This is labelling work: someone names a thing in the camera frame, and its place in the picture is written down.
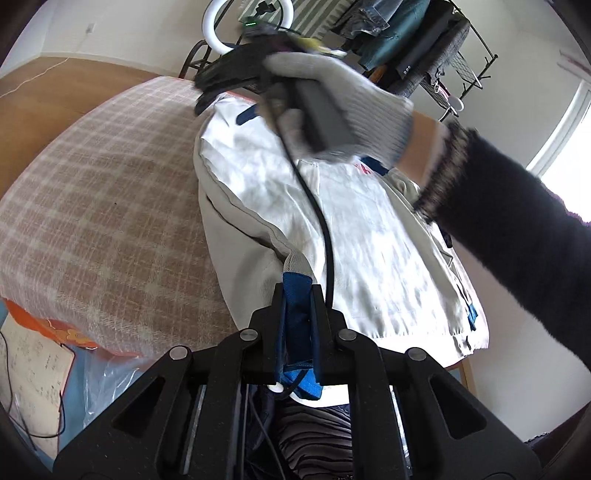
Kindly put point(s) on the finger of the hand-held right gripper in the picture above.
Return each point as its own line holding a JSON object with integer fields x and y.
{"x": 231, "y": 62}
{"x": 205, "y": 102}

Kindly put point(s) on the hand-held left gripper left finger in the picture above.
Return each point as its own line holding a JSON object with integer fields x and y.
{"x": 278, "y": 323}

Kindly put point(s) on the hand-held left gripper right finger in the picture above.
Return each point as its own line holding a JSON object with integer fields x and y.
{"x": 317, "y": 323}

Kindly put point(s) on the white jacket with blue trim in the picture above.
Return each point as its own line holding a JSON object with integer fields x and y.
{"x": 369, "y": 240}

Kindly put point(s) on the person's right forearm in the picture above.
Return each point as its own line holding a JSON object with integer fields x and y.
{"x": 508, "y": 221}

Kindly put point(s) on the black metal clothes rack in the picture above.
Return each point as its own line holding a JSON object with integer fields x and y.
{"x": 461, "y": 76}

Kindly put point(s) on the person's right hand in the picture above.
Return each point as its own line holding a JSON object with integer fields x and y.
{"x": 369, "y": 101}

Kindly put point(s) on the black chair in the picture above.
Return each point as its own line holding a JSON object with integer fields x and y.
{"x": 196, "y": 57}

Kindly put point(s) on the teal garment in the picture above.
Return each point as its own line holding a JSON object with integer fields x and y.
{"x": 397, "y": 44}

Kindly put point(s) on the denim garment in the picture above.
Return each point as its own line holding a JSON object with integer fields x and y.
{"x": 369, "y": 16}

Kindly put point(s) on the striped cloth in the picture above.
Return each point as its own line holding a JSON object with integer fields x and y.
{"x": 314, "y": 438}

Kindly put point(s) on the dark suit jacket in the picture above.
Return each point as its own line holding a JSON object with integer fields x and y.
{"x": 429, "y": 48}

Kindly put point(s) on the white plastic hanger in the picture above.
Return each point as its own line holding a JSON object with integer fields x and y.
{"x": 455, "y": 108}

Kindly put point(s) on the pink plaid blanket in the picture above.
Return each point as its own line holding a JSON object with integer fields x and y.
{"x": 115, "y": 207}

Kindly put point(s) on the grey tweed garment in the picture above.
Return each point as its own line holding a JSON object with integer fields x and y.
{"x": 455, "y": 46}

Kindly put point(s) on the clear plastic bag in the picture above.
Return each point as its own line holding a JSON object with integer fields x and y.
{"x": 111, "y": 383}

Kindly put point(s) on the orange printed cloth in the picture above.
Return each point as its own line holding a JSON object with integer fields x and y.
{"x": 60, "y": 332}

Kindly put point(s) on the bright window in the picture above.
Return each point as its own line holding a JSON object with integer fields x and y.
{"x": 568, "y": 138}

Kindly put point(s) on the handwritten paper sheet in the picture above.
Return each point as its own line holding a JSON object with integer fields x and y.
{"x": 32, "y": 364}

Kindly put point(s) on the white wall socket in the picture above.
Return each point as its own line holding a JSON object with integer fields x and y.
{"x": 91, "y": 28}

